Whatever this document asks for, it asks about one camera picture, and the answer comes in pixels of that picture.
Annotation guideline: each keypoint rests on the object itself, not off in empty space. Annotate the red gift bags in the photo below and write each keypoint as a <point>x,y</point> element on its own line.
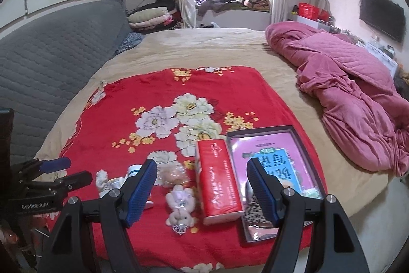
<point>316,10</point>

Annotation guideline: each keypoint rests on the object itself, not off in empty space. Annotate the wall mounted television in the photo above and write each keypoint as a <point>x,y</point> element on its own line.
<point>385,16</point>

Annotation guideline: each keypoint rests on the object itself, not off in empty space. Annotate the pink quilt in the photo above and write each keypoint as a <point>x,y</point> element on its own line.
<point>362,111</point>

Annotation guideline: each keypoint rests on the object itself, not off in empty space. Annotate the grey quilted headboard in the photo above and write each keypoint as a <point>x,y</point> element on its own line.
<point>46,62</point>

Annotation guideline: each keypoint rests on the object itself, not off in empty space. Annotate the white vitamin bottle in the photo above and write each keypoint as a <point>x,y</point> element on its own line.
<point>132,171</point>

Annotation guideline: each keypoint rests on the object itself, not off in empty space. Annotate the red floral blanket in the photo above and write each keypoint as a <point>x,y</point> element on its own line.
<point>161,116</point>

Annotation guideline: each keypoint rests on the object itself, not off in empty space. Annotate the red tissue box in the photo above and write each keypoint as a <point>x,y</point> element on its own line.
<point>220,198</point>

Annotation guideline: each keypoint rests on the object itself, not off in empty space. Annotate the taped white snack packet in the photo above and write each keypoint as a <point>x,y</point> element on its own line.
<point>116,183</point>

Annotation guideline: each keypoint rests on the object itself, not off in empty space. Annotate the clothes pile on windowsill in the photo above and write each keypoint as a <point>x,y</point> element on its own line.
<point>218,6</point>

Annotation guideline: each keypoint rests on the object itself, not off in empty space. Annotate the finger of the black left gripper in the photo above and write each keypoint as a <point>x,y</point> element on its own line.
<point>77,181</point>

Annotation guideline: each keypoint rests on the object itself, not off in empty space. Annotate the leopard print scrunchie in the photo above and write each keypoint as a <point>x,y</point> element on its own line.
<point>254,214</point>

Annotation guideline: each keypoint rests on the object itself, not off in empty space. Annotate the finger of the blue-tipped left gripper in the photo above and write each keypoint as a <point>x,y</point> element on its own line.
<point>54,165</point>

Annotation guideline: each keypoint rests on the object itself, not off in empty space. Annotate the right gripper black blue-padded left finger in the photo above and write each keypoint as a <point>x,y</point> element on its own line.
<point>71,247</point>

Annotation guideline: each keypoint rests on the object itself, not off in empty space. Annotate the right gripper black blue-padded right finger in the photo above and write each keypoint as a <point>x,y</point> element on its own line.
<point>334,247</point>

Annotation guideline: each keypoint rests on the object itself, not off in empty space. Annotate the beige bed sheet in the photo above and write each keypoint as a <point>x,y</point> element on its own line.
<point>360,193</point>

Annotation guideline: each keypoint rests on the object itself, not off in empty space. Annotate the cream plush bear with crown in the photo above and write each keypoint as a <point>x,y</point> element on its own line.
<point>182,203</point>

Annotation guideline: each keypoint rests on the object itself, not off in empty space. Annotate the blue patterned pillow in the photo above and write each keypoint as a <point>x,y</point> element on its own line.
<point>132,40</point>

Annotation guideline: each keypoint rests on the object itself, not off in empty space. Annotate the white floral scrunchie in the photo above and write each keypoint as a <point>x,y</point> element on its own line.
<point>102,183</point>

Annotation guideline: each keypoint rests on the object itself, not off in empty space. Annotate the folded clothes stack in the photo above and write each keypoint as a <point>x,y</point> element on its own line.
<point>157,16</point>

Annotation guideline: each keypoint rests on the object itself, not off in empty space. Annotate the bagged peach sponge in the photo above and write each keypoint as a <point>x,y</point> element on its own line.
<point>171,174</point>

